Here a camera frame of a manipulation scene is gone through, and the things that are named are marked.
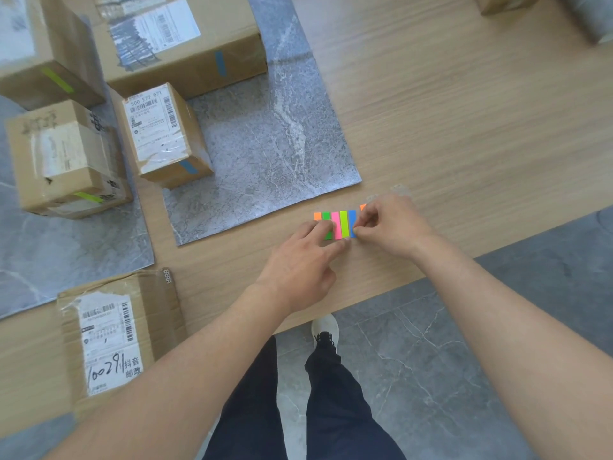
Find plain cardboard box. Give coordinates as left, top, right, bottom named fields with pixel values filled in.
left=474, top=0, right=545, bottom=16

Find person's right forearm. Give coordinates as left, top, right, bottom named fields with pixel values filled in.
left=413, top=234, right=613, bottom=460

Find white shoe black laces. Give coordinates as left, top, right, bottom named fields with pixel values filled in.
left=311, top=313, right=340, bottom=356

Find multicolour sticky flag pad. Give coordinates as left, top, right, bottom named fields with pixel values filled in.
left=314, top=210, right=361, bottom=241

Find person's left leg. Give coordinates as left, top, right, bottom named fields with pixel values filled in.
left=202, top=335, right=289, bottom=460

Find small cardboard box white label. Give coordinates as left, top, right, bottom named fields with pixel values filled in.
left=109, top=82, right=215, bottom=190

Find person's right hand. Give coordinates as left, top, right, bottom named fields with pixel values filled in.
left=352, top=194, right=435, bottom=264

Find person's left hand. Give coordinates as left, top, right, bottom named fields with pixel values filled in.
left=254, top=219, right=347, bottom=316

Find person's left forearm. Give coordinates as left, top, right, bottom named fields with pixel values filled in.
left=45, top=281, right=293, bottom=460

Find flat cardboard parcel handwritten label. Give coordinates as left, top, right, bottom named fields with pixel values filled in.
left=56, top=268, right=189, bottom=423

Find tall cardboard box green tape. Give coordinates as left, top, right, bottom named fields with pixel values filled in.
left=0, top=0, right=106, bottom=111

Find grey marble pattern mat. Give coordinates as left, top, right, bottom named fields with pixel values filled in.
left=162, top=0, right=363, bottom=247
left=551, top=0, right=613, bottom=46
left=0, top=95, right=156, bottom=321

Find taped cardboard box handwritten top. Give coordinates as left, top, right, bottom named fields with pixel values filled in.
left=4, top=99, right=134, bottom=220

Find large flat cardboard box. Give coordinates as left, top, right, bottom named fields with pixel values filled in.
left=60, top=0, right=268, bottom=100

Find person's leg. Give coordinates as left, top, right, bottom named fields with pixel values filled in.
left=305, top=346, right=408, bottom=460
left=202, top=335, right=289, bottom=460

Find person's right leg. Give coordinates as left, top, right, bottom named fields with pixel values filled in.
left=305, top=346, right=408, bottom=460

